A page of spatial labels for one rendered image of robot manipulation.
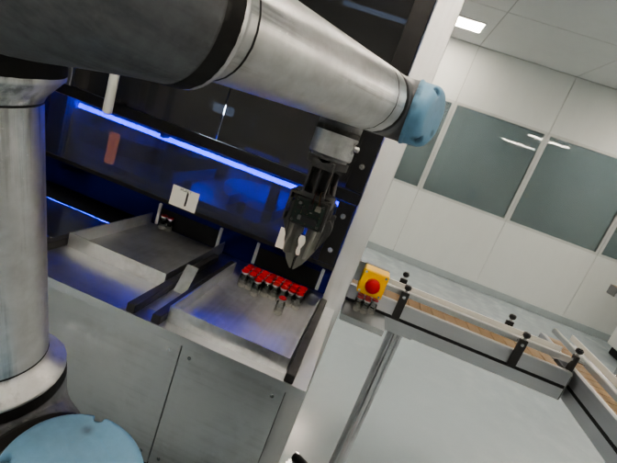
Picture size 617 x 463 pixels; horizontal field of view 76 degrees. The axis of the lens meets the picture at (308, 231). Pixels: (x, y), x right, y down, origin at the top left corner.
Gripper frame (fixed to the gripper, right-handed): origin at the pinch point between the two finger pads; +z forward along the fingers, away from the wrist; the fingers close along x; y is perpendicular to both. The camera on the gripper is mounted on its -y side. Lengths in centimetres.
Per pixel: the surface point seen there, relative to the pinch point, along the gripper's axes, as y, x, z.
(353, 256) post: -35.4, 10.4, 5.0
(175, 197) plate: -35, -44, 8
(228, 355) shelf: 4.2, -5.5, 21.4
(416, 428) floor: -131, 78, 111
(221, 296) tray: -16.1, -16.2, 21.3
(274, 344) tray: -5.3, 1.2, 21.2
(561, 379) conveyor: -46, 79, 20
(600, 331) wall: -493, 358, 105
